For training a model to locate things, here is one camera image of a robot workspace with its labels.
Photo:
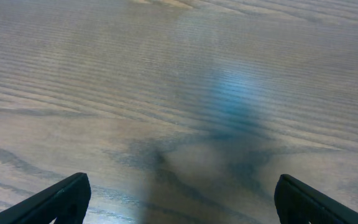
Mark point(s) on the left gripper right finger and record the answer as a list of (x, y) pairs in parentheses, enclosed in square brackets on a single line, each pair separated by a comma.
[(298, 203)]

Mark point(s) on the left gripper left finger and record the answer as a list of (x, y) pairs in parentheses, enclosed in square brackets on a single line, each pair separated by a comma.
[(65, 202)]

